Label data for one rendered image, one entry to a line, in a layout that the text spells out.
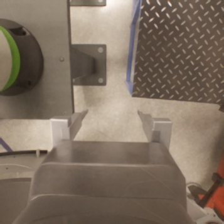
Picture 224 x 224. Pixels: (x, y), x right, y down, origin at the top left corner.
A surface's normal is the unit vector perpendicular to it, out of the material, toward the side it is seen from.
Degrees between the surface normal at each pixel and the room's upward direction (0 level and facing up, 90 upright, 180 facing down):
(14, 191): 16
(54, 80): 0
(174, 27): 0
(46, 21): 0
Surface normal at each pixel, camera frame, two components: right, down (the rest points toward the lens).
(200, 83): -0.03, 0.26
